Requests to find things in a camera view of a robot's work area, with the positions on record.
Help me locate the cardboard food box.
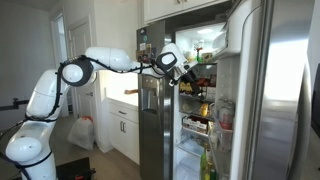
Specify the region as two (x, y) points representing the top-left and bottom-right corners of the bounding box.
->
(181, 115), (210, 135)

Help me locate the yellow food package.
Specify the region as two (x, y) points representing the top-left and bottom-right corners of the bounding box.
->
(179, 81), (194, 95)

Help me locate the red food container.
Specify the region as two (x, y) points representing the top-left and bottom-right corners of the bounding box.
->
(196, 77), (212, 88)

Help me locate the green drink bottle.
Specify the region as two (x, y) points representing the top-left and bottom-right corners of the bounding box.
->
(199, 150), (209, 180)

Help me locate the yellow squeeze bottle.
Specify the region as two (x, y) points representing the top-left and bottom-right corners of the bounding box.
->
(199, 103), (210, 118)

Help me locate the stainless steel freezer door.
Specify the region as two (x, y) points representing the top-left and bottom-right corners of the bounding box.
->
(135, 20), (175, 180)

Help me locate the stainless steel fridge door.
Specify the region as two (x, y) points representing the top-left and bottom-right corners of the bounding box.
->
(208, 0), (316, 180)

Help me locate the white trash bag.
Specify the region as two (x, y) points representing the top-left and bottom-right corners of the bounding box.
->
(66, 115), (97, 151)

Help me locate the white wall cabinet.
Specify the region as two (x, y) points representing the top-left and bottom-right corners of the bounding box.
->
(143, 0), (231, 25)

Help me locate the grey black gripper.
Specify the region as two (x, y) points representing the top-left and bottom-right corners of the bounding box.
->
(169, 60), (205, 98)

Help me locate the white room door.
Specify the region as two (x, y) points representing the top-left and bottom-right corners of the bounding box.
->
(68, 16), (99, 119)

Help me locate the clear crisper drawer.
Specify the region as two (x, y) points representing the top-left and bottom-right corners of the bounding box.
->
(176, 136), (206, 158)

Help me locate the water ice dispenser panel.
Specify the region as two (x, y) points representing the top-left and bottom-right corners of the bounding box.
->
(139, 74), (164, 116)

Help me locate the white base cabinet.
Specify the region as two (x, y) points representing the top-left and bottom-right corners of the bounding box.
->
(105, 96), (141, 166)

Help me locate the yellow drink bottle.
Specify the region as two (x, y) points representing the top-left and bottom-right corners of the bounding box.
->
(206, 160), (215, 180)

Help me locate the pink drink can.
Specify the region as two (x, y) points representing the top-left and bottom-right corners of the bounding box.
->
(220, 105), (236, 131)

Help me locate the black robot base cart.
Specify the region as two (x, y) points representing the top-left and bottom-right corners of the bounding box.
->
(55, 157), (98, 180)

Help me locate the black clamp mount bar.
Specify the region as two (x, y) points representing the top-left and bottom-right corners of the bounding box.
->
(0, 97), (30, 112)

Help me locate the stainless steel fridge body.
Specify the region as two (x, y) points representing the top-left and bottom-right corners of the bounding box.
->
(164, 13), (234, 180)

